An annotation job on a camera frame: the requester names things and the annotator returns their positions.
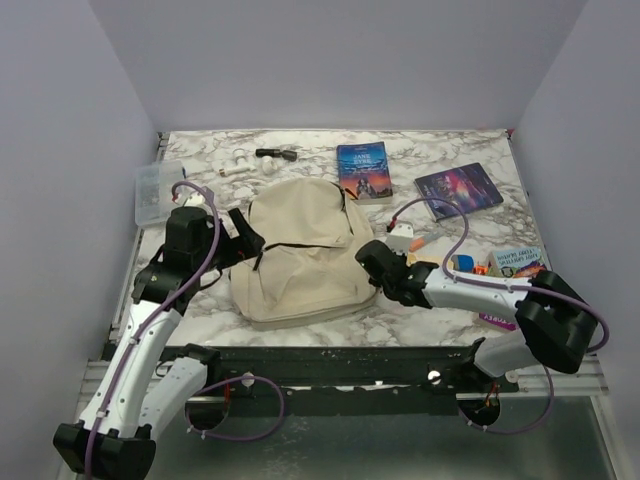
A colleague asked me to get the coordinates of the banana printed card package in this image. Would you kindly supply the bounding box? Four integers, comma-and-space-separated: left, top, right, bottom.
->
406, 252, 443, 266

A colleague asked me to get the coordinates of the orange grey marker pen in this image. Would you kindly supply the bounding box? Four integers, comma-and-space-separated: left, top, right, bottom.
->
409, 232, 443, 252

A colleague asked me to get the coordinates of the beige student backpack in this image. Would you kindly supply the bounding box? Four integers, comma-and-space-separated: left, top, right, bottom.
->
230, 178, 377, 330

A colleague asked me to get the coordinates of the blue eraser box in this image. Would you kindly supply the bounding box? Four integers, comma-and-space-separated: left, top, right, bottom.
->
444, 254, 475, 273

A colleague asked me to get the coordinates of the orange small sharpener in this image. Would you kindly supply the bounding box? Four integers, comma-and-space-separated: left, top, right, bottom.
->
472, 264, 489, 275

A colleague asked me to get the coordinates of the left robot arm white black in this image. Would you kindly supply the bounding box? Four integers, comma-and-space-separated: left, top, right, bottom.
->
53, 206, 265, 479

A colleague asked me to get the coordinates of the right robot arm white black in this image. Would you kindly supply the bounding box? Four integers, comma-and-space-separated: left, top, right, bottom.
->
355, 240, 598, 392

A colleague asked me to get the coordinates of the clear plastic organizer box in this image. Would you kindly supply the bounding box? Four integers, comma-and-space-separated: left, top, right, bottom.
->
135, 161, 186, 228

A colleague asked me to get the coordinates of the small white round cap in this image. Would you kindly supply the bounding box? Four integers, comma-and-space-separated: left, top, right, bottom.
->
261, 156, 278, 175

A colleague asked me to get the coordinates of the white plastic pipe fitting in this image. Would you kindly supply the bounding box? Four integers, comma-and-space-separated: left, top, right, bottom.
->
218, 148, 256, 177

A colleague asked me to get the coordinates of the black cylindrical tool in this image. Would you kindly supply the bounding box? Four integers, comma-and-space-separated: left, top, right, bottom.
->
255, 148, 298, 162

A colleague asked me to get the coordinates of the Jane Eyre blue book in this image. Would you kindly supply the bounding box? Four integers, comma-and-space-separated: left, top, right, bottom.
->
336, 142, 393, 204

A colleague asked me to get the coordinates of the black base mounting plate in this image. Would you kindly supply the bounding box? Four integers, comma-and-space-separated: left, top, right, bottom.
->
102, 342, 521, 416

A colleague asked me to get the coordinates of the dark purple book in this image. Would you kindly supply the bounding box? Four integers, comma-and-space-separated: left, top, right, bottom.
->
414, 162, 504, 221

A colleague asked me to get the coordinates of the Treehouse book purple cover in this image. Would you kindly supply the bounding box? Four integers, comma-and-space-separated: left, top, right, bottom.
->
474, 313, 518, 333

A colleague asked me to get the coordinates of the Treehouse book blue cover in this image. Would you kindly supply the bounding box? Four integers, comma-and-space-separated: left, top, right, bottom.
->
487, 246, 547, 278

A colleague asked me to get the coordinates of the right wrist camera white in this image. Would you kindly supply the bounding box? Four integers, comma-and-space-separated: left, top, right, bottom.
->
385, 222, 414, 255

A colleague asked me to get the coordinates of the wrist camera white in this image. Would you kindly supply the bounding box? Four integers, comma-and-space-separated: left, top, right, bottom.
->
175, 192, 206, 207
385, 222, 414, 255

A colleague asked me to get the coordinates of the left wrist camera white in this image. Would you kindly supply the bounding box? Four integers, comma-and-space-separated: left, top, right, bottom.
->
175, 192, 206, 207

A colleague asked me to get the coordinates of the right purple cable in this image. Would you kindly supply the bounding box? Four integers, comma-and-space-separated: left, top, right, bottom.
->
389, 197, 611, 435

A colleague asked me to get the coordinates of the purple cable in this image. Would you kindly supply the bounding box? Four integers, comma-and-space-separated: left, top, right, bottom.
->
84, 180, 286, 474
389, 197, 611, 435

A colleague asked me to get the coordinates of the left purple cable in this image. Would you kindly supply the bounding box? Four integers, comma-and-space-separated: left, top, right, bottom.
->
84, 180, 286, 474

